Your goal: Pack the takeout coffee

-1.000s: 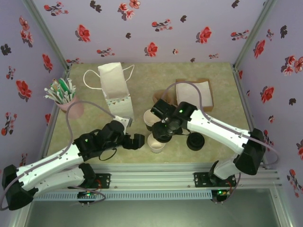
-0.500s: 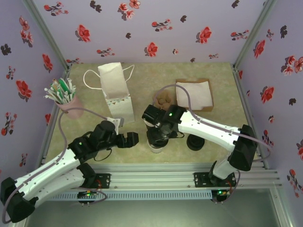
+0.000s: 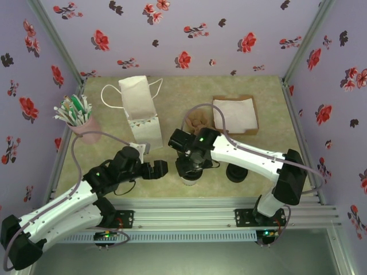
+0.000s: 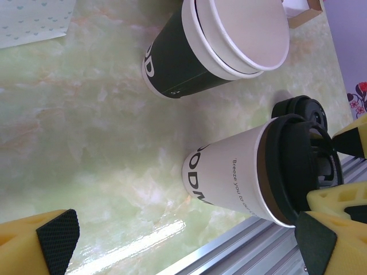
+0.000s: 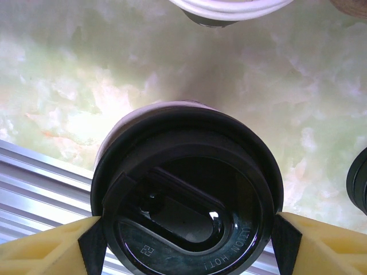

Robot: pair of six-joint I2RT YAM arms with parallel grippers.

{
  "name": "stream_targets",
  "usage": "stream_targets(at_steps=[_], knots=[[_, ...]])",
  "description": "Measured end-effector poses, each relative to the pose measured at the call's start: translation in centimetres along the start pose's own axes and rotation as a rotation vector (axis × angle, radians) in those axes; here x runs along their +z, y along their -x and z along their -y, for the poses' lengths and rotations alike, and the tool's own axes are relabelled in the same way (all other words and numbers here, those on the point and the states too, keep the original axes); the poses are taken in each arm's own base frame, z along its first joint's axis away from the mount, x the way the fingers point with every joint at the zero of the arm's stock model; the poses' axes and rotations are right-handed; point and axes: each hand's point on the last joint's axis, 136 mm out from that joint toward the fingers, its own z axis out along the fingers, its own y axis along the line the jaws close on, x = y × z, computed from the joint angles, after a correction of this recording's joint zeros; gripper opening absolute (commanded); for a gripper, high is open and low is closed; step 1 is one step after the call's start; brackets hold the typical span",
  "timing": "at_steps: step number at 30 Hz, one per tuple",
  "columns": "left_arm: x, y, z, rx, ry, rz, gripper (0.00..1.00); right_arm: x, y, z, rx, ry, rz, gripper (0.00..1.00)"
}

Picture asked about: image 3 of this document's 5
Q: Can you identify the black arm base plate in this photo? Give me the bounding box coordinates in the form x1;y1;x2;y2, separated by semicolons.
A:
234;208;287;229
108;210;135;230

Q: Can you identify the small controller circuit board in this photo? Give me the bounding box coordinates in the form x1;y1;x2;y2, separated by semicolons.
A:
256;229;280;246
93;230;121;246

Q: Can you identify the grey left arm cable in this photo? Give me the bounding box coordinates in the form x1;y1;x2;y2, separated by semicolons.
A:
2;131;147;272

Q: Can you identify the brown pulp cup carrier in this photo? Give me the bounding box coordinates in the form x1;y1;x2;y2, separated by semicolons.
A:
185;110;214;134

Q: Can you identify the white paper napkin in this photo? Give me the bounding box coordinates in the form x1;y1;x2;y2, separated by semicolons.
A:
213;99;257;134

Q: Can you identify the brown cardboard napkin tray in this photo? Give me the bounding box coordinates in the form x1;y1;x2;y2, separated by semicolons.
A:
212;95;260;135

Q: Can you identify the pink straw holder cup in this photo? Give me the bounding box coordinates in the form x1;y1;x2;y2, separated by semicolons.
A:
69;116;101;146

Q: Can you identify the aluminium frame post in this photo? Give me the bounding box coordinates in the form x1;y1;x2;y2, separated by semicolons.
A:
28;0;86;87
282;0;336;84

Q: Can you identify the white paper coffee cup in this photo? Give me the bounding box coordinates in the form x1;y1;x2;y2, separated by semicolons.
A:
181;171;201;187

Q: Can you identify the aluminium lower frame rail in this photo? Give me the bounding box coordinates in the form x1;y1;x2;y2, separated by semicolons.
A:
326;229;356;275

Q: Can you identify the printed white paper gift bag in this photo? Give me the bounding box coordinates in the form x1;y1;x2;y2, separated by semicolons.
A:
100;76;165;152

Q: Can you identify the grey slotted cable duct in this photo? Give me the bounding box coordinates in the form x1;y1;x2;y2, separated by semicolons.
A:
38;231;257;243

